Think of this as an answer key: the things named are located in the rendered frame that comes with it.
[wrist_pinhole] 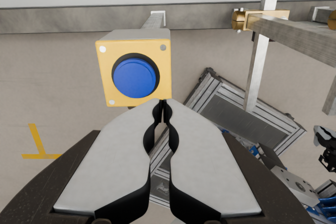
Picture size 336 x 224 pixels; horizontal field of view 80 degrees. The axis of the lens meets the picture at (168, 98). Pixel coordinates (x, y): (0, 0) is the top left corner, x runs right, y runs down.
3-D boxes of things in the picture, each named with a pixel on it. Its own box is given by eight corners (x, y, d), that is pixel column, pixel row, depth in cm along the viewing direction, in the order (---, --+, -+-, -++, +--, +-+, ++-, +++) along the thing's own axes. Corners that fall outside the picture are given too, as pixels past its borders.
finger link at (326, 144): (311, 135, 68) (329, 153, 60) (312, 131, 67) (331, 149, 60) (325, 135, 68) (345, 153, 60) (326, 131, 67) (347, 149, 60)
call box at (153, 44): (170, 79, 28) (171, 106, 22) (121, 80, 29) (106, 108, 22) (169, 26, 25) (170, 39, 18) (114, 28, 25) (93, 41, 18)
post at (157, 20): (165, 24, 67) (161, 72, 27) (150, 25, 67) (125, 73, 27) (165, 10, 65) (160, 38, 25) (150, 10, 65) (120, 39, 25)
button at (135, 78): (157, 91, 21) (156, 99, 20) (119, 92, 21) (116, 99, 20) (155, 54, 20) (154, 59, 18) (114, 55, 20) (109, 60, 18)
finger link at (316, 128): (303, 136, 74) (319, 154, 66) (307, 123, 72) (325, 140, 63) (311, 136, 74) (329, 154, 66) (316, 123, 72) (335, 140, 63)
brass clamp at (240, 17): (276, 29, 60) (285, 32, 55) (230, 30, 60) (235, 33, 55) (281, 6, 57) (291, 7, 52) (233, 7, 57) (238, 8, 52)
